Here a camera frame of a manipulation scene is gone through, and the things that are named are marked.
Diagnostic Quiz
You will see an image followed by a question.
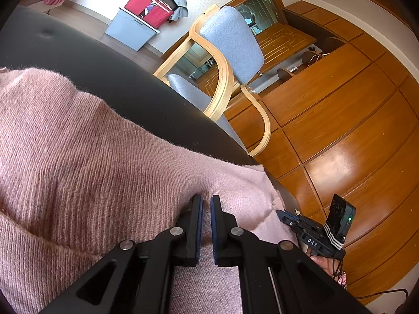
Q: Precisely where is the glass door in wooden frame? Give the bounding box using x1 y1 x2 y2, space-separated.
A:
162 0 290 84

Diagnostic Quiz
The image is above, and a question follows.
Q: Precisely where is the black leather ottoman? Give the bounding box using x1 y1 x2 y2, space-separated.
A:
0 5 299 217

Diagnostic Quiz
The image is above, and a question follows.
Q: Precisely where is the wooden panel door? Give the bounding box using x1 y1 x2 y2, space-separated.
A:
234 23 319 96

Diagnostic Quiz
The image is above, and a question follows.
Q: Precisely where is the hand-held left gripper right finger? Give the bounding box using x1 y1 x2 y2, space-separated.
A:
210 194 371 314

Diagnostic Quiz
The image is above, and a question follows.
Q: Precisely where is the wooden armchair with grey cushions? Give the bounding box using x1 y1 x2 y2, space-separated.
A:
153 3 273 158

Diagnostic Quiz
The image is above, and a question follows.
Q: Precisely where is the black cable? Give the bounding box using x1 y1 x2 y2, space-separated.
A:
330 258 410 300

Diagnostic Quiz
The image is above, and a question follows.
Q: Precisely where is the person's right hand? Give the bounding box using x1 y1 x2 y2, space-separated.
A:
307 253 341 277

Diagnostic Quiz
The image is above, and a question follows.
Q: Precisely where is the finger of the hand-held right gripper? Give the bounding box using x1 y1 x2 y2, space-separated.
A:
276 209 301 226

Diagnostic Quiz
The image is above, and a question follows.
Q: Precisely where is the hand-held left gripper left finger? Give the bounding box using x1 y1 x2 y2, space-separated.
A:
41 194 204 314

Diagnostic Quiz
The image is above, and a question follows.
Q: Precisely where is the red fabric bag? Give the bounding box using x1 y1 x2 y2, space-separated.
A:
125 0 175 30

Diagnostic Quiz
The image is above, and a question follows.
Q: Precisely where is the wooden wardrobe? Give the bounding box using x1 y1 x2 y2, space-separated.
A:
225 0 419 302

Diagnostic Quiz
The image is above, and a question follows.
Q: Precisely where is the pink knit sweater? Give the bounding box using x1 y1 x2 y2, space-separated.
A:
0 67 300 314

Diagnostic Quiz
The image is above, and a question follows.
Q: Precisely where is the grey plastic storage box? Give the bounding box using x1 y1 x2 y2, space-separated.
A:
104 7 162 52

